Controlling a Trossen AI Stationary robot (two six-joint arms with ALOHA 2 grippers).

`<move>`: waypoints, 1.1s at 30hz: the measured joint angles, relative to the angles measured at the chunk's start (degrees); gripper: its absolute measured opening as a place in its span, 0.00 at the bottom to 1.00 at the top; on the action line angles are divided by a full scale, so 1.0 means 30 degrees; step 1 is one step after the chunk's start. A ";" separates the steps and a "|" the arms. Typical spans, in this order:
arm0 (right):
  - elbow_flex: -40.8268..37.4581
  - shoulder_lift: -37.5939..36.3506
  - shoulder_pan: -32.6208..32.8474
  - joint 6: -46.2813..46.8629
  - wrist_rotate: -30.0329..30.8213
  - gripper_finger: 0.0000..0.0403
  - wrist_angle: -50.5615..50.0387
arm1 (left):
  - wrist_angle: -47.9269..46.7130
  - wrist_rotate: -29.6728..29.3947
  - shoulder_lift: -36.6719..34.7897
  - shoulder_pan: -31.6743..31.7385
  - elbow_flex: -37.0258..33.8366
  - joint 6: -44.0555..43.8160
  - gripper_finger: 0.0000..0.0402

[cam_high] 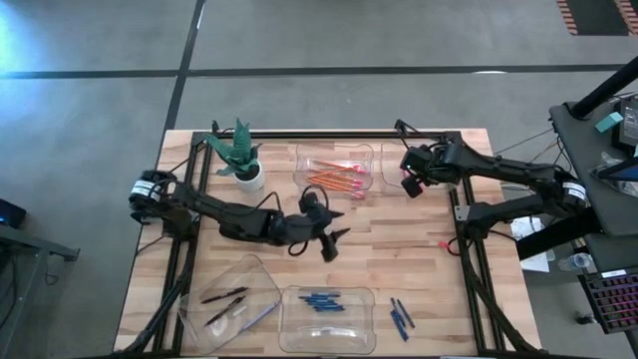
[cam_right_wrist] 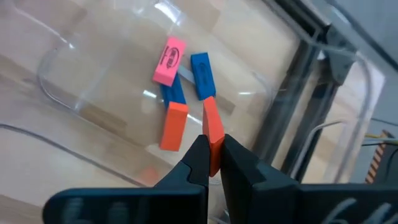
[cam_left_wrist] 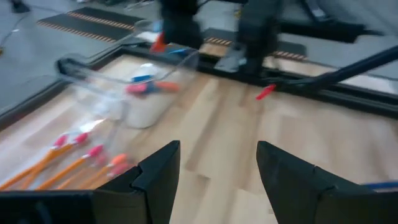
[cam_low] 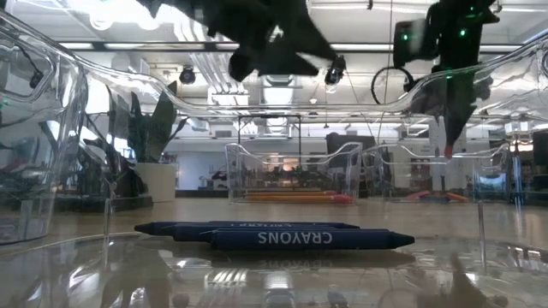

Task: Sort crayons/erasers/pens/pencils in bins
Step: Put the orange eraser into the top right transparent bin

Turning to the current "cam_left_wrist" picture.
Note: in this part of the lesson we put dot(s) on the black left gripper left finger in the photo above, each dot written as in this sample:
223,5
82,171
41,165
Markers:
155,186

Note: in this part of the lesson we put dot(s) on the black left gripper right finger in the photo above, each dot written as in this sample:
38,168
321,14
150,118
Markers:
295,193

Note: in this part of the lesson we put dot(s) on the orange pencil with pink eraser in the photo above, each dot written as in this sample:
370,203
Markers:
105,169
46,157
71,166
66,147
118,170

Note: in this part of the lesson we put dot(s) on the dark blue crayon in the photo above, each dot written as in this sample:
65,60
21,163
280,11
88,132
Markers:
382,185

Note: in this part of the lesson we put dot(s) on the pink eraser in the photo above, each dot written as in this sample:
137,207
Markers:
136,88

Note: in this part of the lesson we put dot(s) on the blue eraser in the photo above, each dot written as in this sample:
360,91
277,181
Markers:
141,78

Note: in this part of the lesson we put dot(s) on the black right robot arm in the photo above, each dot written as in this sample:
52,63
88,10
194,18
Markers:
258,31

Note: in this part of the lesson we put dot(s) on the clear plastic bin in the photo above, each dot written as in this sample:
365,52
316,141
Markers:
102,130
93,87

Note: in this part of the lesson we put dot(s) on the red marker pen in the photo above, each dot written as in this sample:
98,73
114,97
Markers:
265,92

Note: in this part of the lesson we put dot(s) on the black striped floor mat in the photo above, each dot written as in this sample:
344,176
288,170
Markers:
93,23
289,54

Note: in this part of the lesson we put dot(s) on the black desk crossbar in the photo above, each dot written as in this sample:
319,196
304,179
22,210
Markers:
326,32

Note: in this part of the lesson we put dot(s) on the black metal table frame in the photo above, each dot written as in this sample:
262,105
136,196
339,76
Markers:
342,99

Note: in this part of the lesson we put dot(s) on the black diagonal frame strut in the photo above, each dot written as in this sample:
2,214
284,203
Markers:
357,67

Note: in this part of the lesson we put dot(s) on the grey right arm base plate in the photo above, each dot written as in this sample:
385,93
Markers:
228,62

